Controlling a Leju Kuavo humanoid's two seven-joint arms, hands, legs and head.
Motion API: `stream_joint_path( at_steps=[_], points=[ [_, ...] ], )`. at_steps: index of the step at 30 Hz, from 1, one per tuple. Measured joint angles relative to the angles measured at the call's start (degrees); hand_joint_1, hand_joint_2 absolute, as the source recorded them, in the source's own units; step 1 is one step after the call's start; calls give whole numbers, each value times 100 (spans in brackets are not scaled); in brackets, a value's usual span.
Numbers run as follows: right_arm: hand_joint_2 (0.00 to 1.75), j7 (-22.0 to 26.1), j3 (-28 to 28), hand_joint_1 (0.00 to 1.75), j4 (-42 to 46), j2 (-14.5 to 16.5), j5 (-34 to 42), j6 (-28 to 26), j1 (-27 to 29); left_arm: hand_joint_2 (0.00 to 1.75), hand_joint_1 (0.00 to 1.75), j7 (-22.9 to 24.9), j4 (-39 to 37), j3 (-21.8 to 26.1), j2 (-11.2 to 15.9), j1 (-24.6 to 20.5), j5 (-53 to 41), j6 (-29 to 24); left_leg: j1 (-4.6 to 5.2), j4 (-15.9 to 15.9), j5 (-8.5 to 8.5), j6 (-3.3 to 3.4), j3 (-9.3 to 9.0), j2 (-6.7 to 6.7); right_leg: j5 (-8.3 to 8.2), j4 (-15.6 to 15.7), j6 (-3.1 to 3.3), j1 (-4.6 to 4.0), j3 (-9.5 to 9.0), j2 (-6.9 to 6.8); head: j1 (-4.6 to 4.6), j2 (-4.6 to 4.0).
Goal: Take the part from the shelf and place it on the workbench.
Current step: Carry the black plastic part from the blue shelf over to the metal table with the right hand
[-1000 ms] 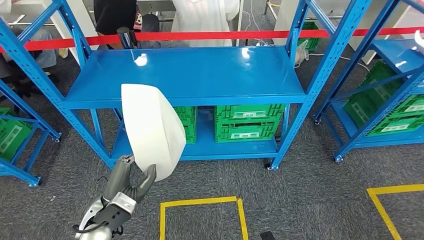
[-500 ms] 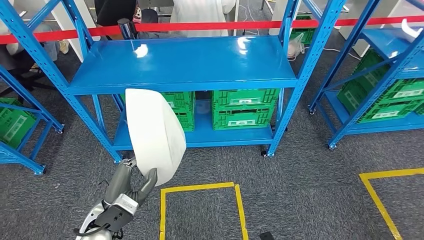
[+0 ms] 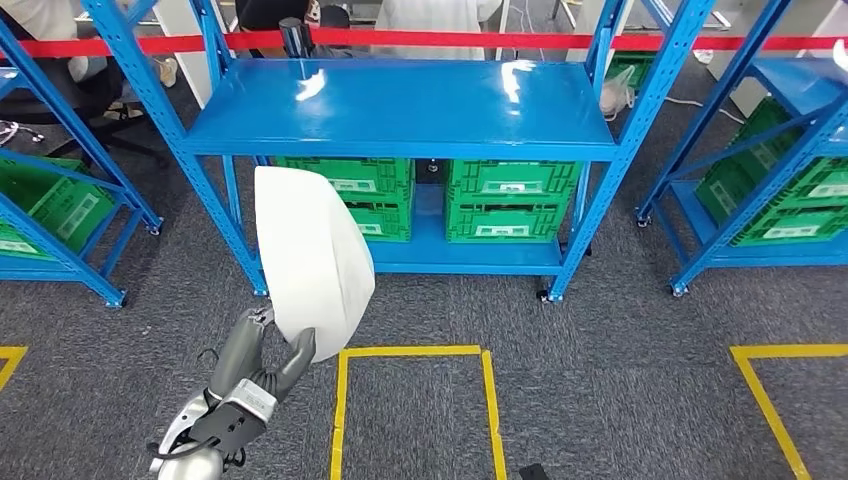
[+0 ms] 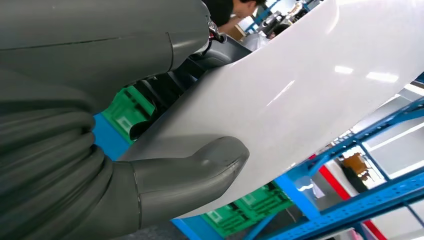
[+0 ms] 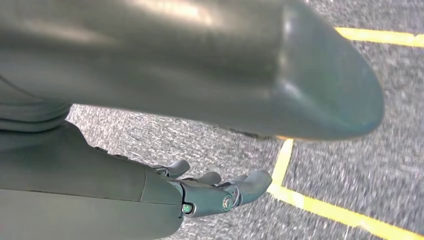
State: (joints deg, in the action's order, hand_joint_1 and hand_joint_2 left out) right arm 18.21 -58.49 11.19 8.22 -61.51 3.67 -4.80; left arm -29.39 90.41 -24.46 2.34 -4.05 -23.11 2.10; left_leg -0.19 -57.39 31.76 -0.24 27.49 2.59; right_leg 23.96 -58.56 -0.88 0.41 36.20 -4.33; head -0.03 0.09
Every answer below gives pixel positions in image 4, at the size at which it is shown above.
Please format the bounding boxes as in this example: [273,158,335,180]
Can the red barrier belt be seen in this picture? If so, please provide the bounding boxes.
[309,153,387,240]

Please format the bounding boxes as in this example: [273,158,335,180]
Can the cardboard box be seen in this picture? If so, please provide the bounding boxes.
[228,24,248,42]

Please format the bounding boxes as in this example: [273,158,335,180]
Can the person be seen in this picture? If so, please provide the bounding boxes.
[202,0,268,34]

